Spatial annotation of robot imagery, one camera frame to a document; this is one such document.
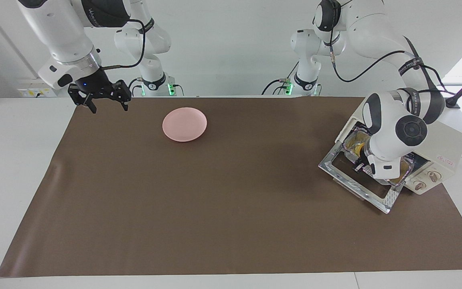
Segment brown table mat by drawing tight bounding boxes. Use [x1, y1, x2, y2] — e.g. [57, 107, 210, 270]
[0, 96, 462, 277]

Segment glass oven door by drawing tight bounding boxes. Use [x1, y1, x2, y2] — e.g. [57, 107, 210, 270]
[318, 144, 404, 214]

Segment pink round plate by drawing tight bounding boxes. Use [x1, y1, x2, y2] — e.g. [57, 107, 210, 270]
[162, 107, 208, 142]

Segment black base cable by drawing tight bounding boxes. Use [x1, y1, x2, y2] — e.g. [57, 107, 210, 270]
[261, 60, 300, 96]
[128, 78, 143, 97]

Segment cream toaster oven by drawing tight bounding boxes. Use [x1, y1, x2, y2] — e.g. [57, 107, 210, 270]
[318, 96, 462, 214]

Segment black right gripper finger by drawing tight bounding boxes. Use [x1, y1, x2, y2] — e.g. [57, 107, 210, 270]
[113, 80, 132, 111]
[68, 83, 97, 114]

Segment sliced yellow bread loaf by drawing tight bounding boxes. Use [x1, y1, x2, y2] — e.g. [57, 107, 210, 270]
[349, 134, 412, 180]

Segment silver foil tray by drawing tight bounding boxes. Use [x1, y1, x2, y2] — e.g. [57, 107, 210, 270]
[343, 125, 415, 186]

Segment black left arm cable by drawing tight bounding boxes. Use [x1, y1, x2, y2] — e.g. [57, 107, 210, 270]
[329, 22, 458, 97]

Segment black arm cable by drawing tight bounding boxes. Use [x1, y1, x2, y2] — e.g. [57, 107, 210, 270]
[103, 20, 145, 71]
[329, 22, 458, 97]

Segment white wall socket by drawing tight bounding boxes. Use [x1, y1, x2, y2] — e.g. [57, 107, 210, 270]
[18, 88, 51, 98]

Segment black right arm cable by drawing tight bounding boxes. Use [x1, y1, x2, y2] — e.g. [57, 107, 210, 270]
[103, 20, 145, 71]

